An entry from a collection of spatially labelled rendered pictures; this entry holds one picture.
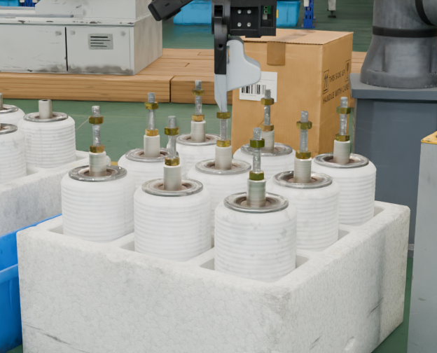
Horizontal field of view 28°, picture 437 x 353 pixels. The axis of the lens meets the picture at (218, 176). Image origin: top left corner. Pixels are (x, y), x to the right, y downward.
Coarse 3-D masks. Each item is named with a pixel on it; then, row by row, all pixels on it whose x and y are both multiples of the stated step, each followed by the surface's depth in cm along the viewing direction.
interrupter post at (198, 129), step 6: (192, 120) 132; (204, 120) 132; (192, 126) 132; (198, 126) 131; (204, 126) 132; (192, 132) 132; (198, 132) 132; (204, 132) 132; (192, 138) 132; (198, 138) 132; (204, 138) 133
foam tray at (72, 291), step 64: (64, 256) 109; (128, 256) 105; (320, 256) 105; (384, 256) 119; (64, 320) 112; (128, 320) 106; (192, 320) 101; (256, 320) 96; (320, 320) 103; (384, 320) 123
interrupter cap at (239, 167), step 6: (198, 162) 118; (204, 162) 119; (210, 162) 119; (234, 162) 119; (240, 162) 119; (246, 162) 119; (198, 168) 116; (204, 168) 116; (210, 168) 116; (234, 168) 117; (240, 168) 116; (246, 168) 116; (216, 174) 114; (222, 174) 114; (228, 174) 114; (234, 174) 114
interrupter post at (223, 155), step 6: (216, 150) 116; (222, 150) 116; (228, 150) 116; (216, 156) 116; (222, 156) 116; (228, 156) 116; (216, 162) 117; (222, 162) 116; (228, 162) 116; (216, 168) 117; (222, 168) 116; (228, 168) 117
